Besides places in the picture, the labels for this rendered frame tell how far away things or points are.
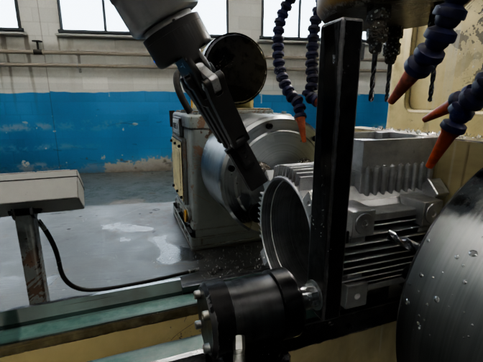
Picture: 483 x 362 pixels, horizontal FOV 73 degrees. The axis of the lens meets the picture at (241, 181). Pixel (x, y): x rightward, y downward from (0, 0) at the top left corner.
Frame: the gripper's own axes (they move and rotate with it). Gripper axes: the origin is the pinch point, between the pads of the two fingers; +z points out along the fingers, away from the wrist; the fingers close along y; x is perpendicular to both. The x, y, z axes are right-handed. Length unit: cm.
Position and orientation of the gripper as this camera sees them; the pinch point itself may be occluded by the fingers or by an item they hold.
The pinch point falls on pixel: (246, 165)
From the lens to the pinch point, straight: 46.2
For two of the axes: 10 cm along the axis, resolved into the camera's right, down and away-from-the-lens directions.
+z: 4.6, 8.0, 3.7
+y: -3.4, -2.2, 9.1
